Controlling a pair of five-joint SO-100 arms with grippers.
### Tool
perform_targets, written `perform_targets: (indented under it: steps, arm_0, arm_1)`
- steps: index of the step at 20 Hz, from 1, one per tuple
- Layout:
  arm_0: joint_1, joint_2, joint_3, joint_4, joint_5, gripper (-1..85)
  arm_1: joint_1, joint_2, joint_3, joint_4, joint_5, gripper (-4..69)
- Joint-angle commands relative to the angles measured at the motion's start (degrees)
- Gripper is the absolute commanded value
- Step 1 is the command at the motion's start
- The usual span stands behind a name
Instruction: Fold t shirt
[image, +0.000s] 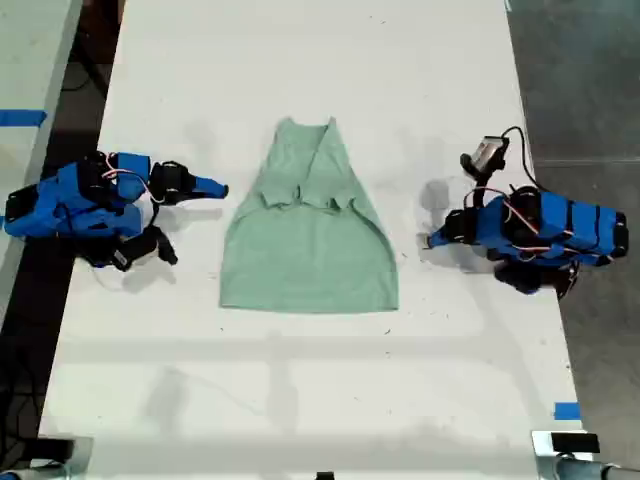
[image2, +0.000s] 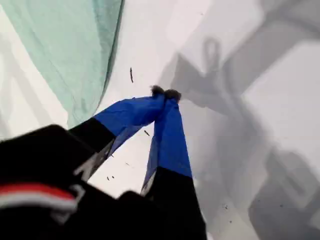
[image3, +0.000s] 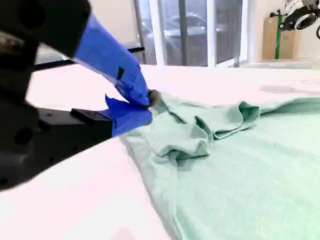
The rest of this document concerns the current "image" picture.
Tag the short black camera stalk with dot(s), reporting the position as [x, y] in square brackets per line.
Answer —
[165, 245]
[484, 184]

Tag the small blue tape piece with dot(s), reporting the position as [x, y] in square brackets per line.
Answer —
[567, 411]

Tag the black camera box silver face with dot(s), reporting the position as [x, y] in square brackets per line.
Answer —
[487, 154]

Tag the grey metal tube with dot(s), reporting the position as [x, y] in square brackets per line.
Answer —
[600, 471]

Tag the metal corner bracket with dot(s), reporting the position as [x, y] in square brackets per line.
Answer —
[82, 457]
[542, 457]

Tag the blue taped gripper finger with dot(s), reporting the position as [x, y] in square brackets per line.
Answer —
[207, 183]
[207, 193]
[440, 235]
[440, 243]

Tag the black camera box with label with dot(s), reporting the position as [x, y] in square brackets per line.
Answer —
[132, 252]

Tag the small black box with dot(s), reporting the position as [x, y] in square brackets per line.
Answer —
[55, 448]
[575, 443]

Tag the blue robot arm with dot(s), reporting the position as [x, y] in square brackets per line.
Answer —
[575, 225]
[75, 210]

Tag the long blue tape strip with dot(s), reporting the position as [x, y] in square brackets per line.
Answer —
[20, 118]

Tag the pale green T-shirt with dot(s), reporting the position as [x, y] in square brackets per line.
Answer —
[310, 250]

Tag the tiny black edge clip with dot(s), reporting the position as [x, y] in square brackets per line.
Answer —
[325, 476]

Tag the white side table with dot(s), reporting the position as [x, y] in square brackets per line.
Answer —
[30, 60]

